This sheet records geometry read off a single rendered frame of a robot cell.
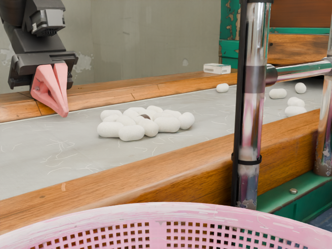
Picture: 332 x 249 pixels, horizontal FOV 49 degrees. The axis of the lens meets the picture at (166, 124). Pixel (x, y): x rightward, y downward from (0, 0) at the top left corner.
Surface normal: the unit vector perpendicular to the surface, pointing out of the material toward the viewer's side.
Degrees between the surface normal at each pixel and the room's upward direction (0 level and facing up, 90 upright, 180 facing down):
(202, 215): 75
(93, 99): 45
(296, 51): 67
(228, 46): 90
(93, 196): 0
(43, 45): 41
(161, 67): 90
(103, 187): 0
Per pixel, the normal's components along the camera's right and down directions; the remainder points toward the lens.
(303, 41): -0.71, -0.22
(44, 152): 0.00, -0.96
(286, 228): -0.50, -0.04
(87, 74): 0.70, 0.18
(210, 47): -0.70, 0.19
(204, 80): 0.46, -0.54
